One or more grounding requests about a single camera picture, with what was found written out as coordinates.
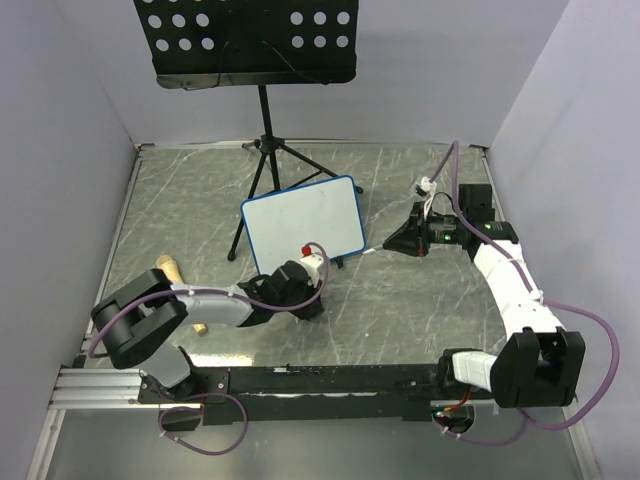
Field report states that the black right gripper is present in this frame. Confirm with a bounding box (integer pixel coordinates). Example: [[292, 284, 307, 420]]
[[383, 201, 467, 257]]

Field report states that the white blue whiteboard marker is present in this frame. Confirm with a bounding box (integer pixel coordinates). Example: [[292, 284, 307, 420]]
[[362, 244, 383, 255]]

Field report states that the blue framed whiteboard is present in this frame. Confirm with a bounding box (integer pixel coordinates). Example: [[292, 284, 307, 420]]
[[241, 175, 366, 274]]

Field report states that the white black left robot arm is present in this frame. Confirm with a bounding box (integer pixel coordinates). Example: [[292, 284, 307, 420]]
[[88, 254, 329, 402]]

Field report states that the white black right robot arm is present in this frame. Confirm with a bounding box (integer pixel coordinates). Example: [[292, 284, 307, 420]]
[[383, 179, 586, 408]]

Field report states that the wooden mallet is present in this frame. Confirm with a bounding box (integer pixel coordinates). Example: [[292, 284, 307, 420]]
[[155, 254, 208, 336]]

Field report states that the black music stand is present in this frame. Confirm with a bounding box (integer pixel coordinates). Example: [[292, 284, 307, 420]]
[[132, 0, 365, 263]]

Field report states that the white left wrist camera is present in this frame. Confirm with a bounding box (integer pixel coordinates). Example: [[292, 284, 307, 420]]
[[299, 245, 326, 288]]

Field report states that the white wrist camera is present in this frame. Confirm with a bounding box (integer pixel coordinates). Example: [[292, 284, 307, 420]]
[[414, 176, 437, 217], [299, 245, 326, 288]]

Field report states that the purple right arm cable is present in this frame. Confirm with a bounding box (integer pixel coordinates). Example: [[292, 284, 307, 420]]
[[427, 139, 621, 434]]

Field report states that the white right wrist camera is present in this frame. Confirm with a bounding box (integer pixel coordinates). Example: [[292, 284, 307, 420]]
[[414, 176, 437, 217]]

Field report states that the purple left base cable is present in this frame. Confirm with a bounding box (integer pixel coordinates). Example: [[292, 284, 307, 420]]
[[158, 392, 249, 456]]

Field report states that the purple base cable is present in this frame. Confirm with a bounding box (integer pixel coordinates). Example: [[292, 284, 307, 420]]
[[434, 389, 531, 447], [158, 392, 249, 456]]

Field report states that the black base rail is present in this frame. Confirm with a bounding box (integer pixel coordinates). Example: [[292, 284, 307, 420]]
[[137, 362, 494, 426]]

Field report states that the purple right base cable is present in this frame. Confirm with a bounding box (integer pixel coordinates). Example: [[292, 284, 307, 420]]
[[434, 389, 531, 447]]

